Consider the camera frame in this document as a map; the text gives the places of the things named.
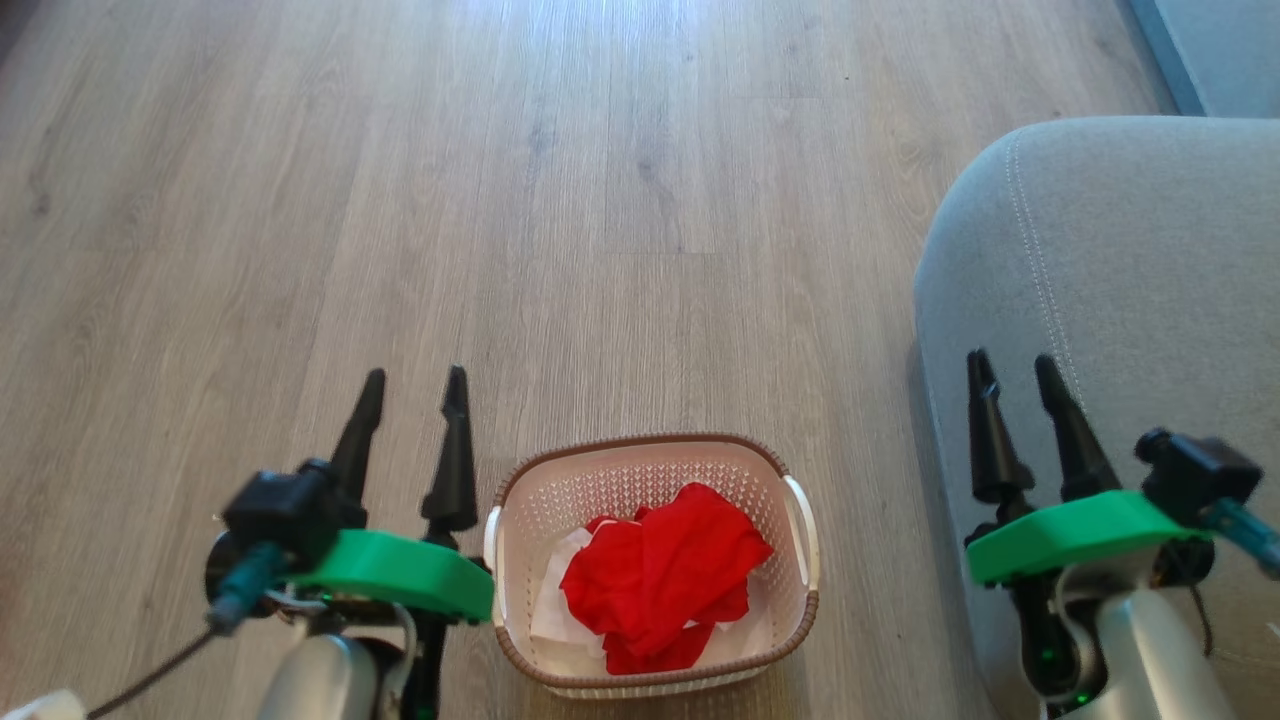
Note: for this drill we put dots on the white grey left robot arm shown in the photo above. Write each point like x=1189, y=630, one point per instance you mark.
x=320, y=682

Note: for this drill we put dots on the grey fabric sofa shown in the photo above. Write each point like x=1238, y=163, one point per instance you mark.
x=1130, y=280

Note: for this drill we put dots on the cream laundry basket brown rim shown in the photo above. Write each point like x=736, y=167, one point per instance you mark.
x=600, y=490

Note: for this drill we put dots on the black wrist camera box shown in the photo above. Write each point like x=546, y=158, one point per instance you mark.
x=1195, y=475
x=280, y=515

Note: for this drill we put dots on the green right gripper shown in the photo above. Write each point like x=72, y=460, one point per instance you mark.
x=1070, y=535

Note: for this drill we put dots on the red cloth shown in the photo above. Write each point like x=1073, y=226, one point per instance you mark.
x=665, y=575

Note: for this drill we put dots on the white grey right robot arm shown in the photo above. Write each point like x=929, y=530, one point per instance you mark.
x=1150, y=660

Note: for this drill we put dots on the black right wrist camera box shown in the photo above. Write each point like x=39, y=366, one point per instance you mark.
x=1195, y=475

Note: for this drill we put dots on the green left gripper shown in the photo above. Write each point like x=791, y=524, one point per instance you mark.
x=410, y=578

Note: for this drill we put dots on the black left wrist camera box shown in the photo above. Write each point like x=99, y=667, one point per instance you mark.
x=280, y=515

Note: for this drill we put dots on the white cloth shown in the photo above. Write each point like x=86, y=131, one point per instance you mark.
x=560, y=600

